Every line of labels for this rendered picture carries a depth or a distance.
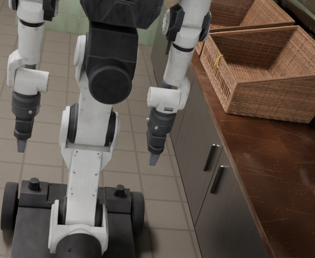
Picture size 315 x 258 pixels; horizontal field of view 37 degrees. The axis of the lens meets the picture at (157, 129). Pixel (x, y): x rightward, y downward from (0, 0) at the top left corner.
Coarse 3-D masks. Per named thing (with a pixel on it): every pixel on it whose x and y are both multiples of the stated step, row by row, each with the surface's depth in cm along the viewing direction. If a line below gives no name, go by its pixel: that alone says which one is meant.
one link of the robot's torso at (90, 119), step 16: (80, 48) 132; (80, 64) 136; (80, 80) 145; (80, 96) 156; (80, 112) 153; (96, 112) 154; (112, 112) 162; (80, 128) 157; (96, 128) 158; (112, 128) 161; (96, 144) 163
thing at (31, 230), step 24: (24, 192) 186; (48, 192) 192; (120, 192) 195; (24, 216) 181; (48, 216) 184; (120, 216) 193; (24, 240) 171; (48, 240) 174; (72, 240) 152; (96, 240) 156; (120, 240) 182
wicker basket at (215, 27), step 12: (216, 0) 290; (228, 0) 291; (240, 0) 293; (252, 0) 294; (264, 0) 283; (216, 12) 295; (228, 12) 296; (240, 12) 297; (252, 12) 293; (264, 12) 279; (276, 12) 266; (216, 24) 299; (228, 24) 300; (240, 24) 301; (252, 24) 287; (264, 24) 245; (276, 24) 246; (288, 24) 247
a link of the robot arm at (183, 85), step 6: (168, 78) 145; (186, 78) 148; (174, 84) 146; (180, 84) 146; (186, 84) 147; (180, 90) 148; (186, 90) 148; (186, 96) 150; (180, 102) 151; (180, 108) 153
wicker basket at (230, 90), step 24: (216, 48) 222; (240, 48) 244; (264, 48) 246; (288, 48) 242; (312, 48) 224; (216, 72) 219; (240, 72) 241; (264, 72) 248; (312, 72) 218; (240, 96) 197; (264, 96) 198; (288, 96) 200; (312, 96) 202; (288, 120) 206
